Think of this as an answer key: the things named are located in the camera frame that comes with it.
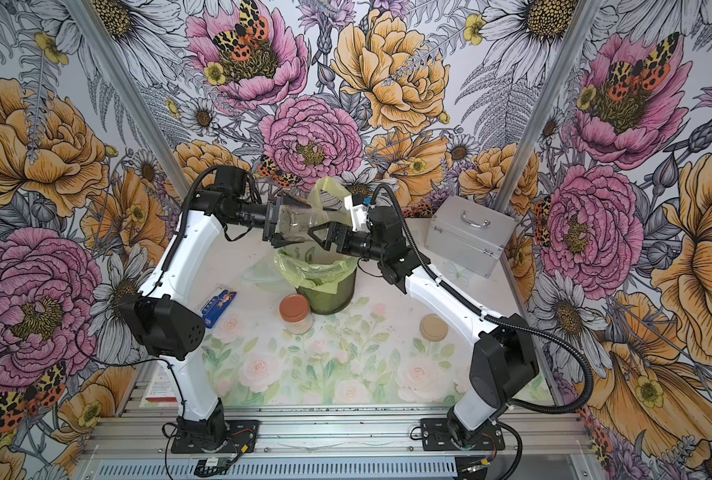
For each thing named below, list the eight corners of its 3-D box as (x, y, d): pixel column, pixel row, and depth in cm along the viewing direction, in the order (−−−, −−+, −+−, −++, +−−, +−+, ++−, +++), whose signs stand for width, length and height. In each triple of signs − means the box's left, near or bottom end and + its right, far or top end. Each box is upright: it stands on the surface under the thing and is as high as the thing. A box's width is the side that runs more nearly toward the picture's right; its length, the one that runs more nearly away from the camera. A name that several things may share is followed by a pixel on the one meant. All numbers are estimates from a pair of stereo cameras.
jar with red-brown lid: (285, 334, 93) (277, 317, 84) (288, 312, 98) (281, 294, 89) (312, 334, 93) (306, 317, 84) (314, 312, 98) (310, 294, 89)
